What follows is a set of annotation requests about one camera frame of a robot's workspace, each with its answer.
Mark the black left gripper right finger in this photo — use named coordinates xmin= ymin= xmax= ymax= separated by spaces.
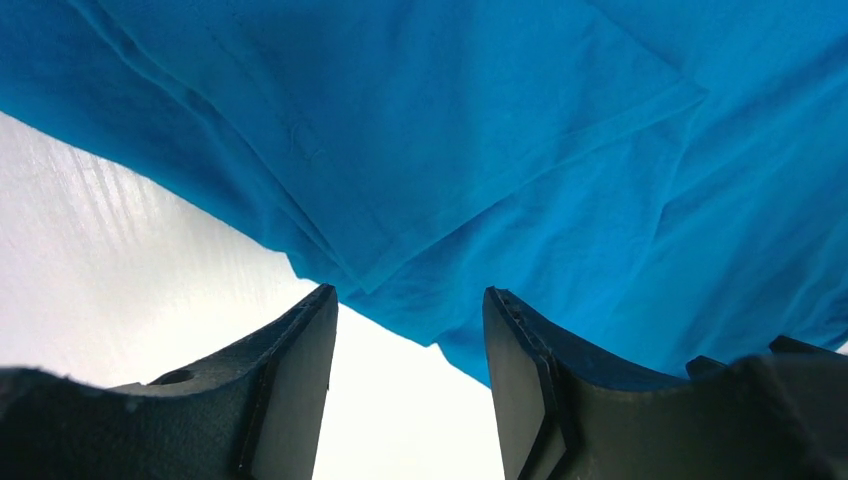
xmin=483 ymin=287 xmax=847 ymax=479

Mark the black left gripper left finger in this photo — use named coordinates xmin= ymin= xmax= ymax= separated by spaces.
xmin=1 ymin=285 xmax=338 ymax=479

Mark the blue t shirt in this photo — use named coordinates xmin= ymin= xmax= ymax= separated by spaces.
xmin=1 ymin=1 xmax=847 ymax=382

